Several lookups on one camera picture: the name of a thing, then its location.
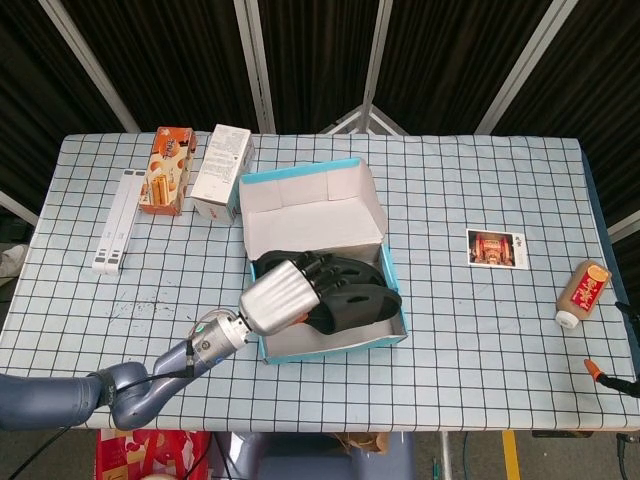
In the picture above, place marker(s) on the red patterned bag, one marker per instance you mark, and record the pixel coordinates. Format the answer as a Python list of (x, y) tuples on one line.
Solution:
[(150, 455)]

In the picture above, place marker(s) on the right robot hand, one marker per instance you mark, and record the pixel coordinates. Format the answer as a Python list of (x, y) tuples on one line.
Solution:
[(622, 384)]

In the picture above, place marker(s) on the brown bottle with white cap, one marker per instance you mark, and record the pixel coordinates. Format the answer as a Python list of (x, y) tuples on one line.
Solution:
[(585, 292)]

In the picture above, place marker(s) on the white carton box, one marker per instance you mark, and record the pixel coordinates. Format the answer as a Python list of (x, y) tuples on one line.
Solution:
[(222, 170)]

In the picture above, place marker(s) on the white rounded object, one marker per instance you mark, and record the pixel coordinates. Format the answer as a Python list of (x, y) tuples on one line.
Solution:
[(10, 260)]

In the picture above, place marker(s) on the silver triangular partition foot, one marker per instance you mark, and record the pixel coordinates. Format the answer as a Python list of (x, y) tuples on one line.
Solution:
[(347, 119)]

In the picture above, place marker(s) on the blue cardboard shoe box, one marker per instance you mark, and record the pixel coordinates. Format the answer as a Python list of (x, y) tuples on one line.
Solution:
[(310, 215)]

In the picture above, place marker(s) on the blue checkered tablecloth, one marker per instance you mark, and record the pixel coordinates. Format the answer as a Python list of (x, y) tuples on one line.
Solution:
[(475, 360)]

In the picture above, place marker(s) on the photo postcard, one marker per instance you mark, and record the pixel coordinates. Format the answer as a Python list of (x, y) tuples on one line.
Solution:
[(497, 248)]

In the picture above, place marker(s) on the orange biscuit box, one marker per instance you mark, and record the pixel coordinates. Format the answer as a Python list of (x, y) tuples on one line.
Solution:
[(167, 170)]

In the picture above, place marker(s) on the metal table leg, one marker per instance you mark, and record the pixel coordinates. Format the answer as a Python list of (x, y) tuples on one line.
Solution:
[(446, 457)]

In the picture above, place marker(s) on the black rubber slipper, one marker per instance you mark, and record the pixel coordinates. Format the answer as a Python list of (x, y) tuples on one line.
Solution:
[(367, 272), (370, 305)]

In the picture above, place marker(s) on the silver partition frame post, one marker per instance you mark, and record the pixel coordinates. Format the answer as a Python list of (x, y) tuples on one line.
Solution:
[(252, 65), (90, 65), (526, 65), (17, 206), (625, 225), (376, 65)]

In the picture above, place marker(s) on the white power strip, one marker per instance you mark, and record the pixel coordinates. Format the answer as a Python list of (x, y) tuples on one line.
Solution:
[(120, 220)]

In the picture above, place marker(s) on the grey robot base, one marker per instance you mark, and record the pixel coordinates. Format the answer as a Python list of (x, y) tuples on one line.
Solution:
[(300, 462)]

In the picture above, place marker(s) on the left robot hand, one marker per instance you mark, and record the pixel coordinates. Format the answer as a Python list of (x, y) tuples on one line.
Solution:
[(277, 300)]

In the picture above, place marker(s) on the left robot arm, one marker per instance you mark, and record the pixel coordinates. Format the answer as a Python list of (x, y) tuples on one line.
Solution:
[(130, 395)]

